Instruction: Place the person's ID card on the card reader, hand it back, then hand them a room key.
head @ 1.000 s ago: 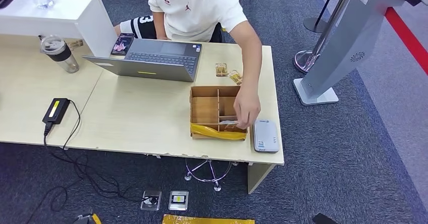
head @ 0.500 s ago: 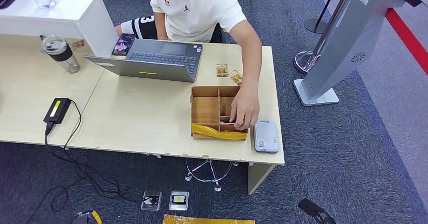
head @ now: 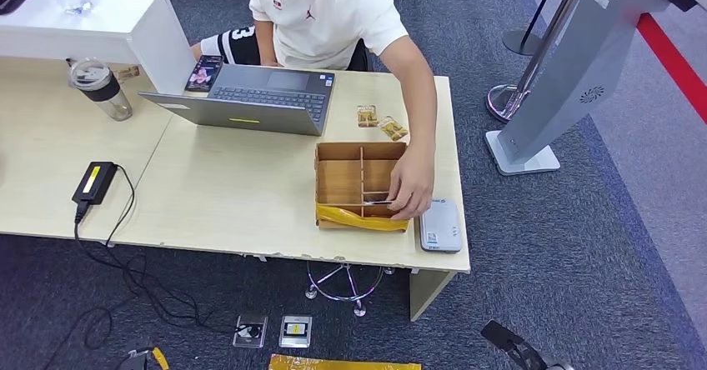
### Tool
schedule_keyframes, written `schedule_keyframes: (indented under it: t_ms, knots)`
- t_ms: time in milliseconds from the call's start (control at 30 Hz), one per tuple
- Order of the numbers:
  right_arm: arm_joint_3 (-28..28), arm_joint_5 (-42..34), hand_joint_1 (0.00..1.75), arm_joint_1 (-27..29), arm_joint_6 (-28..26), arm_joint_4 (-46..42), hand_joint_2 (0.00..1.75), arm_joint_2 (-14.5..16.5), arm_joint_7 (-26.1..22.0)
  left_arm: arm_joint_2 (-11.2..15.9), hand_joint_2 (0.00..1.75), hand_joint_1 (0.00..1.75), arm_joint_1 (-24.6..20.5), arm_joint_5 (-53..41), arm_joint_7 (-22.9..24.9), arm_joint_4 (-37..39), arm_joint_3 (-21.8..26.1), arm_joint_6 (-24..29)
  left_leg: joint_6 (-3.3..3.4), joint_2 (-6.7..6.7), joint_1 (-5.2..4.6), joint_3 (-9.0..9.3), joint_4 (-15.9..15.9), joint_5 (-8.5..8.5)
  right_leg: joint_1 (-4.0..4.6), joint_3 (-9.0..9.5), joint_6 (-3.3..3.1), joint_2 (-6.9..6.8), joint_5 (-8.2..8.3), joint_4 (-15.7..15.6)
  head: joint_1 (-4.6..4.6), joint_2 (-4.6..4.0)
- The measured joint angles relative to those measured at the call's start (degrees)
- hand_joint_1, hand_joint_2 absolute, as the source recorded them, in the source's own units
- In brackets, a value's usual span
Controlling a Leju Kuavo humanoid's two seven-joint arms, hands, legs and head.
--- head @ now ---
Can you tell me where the black stanchion post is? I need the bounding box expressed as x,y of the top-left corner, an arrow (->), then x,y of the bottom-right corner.
502,0 -> 562,57

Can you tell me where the open floor socket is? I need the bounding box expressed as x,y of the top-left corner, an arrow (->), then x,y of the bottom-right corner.
232,314 -> 269,349

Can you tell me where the gold patterned card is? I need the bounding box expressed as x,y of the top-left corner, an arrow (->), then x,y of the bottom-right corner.
378,115 -> 410,143
356,103 -> 379,129

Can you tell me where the red barrier belt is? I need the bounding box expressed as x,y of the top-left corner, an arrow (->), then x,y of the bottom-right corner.
636,12 -> 707,123

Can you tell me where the person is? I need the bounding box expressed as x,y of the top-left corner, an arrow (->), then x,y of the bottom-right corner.
190,0 -> 439,221

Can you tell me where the wooden divided box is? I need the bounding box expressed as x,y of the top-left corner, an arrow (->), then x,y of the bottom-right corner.
313,141 -> 410,233

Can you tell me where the grey white card reader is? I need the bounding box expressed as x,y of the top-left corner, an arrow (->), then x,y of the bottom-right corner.
418,197 -> 464,254

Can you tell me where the white desk riser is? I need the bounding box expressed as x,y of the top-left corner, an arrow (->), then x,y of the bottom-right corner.
0,0 -> 198,96

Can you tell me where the person's left hand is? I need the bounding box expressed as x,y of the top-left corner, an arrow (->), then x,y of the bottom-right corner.
386,143 -> 436,221

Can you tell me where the chrome stool base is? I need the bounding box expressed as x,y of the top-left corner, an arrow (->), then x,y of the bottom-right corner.
305,261 -> 397,318

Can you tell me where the clear tumbler with black band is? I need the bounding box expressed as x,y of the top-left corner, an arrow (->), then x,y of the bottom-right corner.
68,59 -> 134,123

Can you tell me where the closed floor socket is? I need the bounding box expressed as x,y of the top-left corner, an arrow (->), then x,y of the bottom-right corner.
278,315 -> 313,349

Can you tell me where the black power cable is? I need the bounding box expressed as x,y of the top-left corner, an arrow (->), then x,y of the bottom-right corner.
41,164 -> 261,370

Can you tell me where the black power adapter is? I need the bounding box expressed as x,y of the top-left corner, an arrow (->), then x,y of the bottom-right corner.
72,161 -> 119,207

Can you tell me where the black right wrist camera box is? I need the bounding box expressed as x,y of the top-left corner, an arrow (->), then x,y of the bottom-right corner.
480,319 -> 527,353

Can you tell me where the yellow wrapped package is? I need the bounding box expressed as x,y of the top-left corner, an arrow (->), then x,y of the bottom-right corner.
268,353 -> 423,370

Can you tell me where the grey kiosk stand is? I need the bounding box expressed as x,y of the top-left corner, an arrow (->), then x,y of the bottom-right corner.
484,0 -> 707,177

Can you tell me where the black phone with pink screen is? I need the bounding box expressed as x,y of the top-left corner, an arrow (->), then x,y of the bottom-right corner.
184,54 -> 225,93

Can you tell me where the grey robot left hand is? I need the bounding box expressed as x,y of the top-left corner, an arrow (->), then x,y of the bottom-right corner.
116,345 -> 153,370

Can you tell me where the chrome stanchion post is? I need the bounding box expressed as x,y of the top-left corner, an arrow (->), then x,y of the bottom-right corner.
485,0 -> 588,123

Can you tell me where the grey laptop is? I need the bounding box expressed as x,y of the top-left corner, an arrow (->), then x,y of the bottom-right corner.
138,63 -> 336,138

